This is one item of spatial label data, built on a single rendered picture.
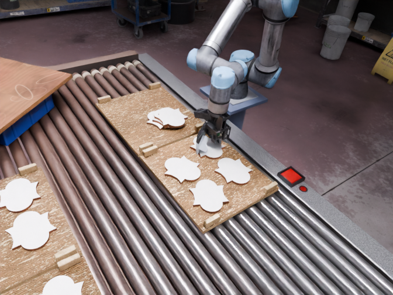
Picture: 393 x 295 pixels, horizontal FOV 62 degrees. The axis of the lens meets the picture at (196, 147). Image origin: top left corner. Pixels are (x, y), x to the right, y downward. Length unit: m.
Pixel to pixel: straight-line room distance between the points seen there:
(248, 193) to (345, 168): 1.89
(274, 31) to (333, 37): 3.30
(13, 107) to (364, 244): 1.34
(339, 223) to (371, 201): 1.60
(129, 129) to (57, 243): 0.57
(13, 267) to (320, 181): 2.25
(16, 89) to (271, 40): 1.09
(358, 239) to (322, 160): 1.80
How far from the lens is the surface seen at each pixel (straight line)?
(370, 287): 1.15
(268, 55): 1.59
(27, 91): 1.55
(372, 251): 1.24
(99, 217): 1.13
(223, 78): 1.09
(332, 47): 4.82
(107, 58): 1.96
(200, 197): 1.13
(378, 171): 3.14
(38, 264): 1.05
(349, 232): 1.25
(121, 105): 1.57
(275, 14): 1.44
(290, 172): 1.33
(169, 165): 1.23
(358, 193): 2.84
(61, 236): 1.09
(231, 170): 1.25
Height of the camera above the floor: 1.80
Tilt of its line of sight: 40 degrees down
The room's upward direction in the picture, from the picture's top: 6 degrees clockwise
